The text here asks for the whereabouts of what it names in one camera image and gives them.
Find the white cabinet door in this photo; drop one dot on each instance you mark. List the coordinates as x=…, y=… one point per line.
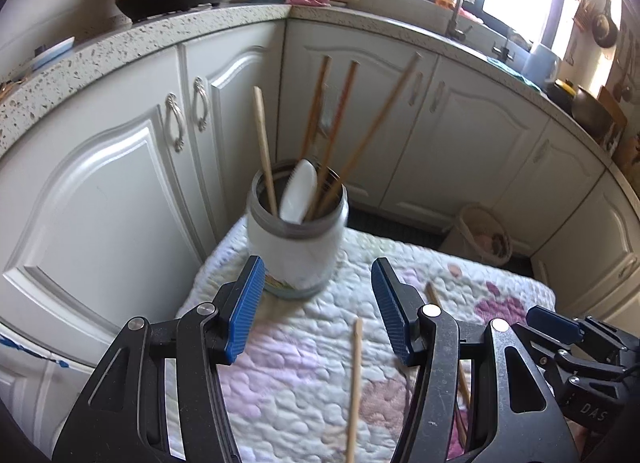
x=100, y=218
x=235, y=118
x=475, y=143
x=590, y=263
x=560, y=193

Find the dark metal pot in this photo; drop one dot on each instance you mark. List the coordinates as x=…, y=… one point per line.
x=590, y=108

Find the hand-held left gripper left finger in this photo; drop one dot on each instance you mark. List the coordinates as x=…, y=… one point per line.
x=245, y=313

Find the hanging ladles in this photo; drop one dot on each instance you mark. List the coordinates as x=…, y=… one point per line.
x=625, y=88

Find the steel kitchen faucet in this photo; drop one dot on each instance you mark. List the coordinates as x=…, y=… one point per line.
x=457, y=8

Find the white jug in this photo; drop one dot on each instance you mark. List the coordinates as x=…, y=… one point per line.
x=540, y=65

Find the hanging dark pan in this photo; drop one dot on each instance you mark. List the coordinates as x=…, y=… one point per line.
x=605, y=28

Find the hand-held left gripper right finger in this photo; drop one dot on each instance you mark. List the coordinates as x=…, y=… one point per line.
x=392, y=313

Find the wooden chopsticks in jar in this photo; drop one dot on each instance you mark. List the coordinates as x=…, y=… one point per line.
x=295, y=93

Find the white ceramic spoon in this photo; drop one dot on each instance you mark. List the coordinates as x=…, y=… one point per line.
x=297, y=193

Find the speckled stone countertop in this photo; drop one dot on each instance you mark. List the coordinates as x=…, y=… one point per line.
x=200, y=23

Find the white and blue dish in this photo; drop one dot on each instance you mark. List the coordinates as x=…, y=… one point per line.
x=52, y=55

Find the teal cloth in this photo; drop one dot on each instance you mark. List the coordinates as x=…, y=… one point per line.
x=520, y=79

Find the black pot with yellow lid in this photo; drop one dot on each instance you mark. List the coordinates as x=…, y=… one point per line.
x=562, y=88

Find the light bamboo chopstick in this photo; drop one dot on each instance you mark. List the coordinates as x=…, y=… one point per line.
x=356, y=378
x=262, y=143

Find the white insulated steel jar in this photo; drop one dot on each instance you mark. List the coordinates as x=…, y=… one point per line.
x=295, y=253

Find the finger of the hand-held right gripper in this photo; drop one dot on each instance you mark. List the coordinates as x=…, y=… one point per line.
x=565, y=360
x=552, y=320

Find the brown wooden chopstick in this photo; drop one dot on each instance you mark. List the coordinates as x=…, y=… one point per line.
x=340, y=113
x=433, y=294
x=380, y=115

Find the wicker basket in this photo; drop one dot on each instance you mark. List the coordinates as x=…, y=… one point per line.
x=480, y=233

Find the quilted apple patchwork blanket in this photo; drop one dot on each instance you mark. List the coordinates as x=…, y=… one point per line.
x=310, y=343

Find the pink item on windowsill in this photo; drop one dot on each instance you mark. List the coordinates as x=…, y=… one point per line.
x=471, y=17

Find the small black tap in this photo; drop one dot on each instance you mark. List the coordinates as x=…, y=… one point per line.
x=505, y=48

